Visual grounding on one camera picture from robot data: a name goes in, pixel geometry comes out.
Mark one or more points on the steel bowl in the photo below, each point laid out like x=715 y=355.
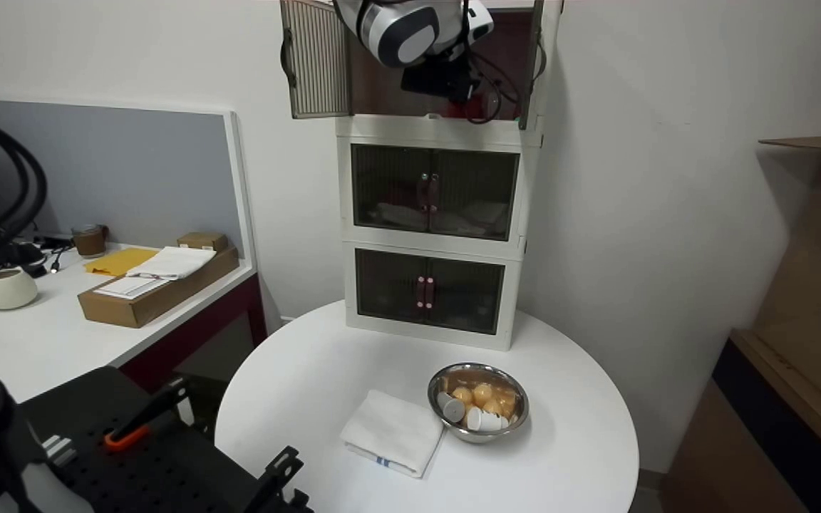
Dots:
x=442 y=381

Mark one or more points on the small brown cup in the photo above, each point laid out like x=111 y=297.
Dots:
x=88 y=240

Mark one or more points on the small brown box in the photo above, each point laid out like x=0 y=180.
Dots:
x=206 y=240

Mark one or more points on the brown bread pieces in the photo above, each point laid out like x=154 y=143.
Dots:
x=490 y=397

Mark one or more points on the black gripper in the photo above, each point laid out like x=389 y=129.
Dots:
x=439 y=76

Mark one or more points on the white round container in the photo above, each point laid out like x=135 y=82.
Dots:
x=7 y=288

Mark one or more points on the white paper sheet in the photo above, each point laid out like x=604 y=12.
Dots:
x=175 y=261

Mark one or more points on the flat cardboard tray box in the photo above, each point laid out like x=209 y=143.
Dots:
x=149 y=294

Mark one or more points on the white round food piece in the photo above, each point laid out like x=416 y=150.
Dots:
x=486 y=421

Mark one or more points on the grey partition with white frame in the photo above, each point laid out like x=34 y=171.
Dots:
x=114 y=171

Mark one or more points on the yellow envelope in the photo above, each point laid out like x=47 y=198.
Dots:
x=117 y=261

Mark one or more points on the white office desk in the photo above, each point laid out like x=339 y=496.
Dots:
x=58 y=337

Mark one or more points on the white three-tier storage cabinet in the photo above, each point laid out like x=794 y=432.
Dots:
x=429 y=230

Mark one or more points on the white folded napkin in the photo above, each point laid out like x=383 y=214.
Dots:
x=392 y=432

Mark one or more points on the red cup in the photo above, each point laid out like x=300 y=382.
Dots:
x=479 y=114

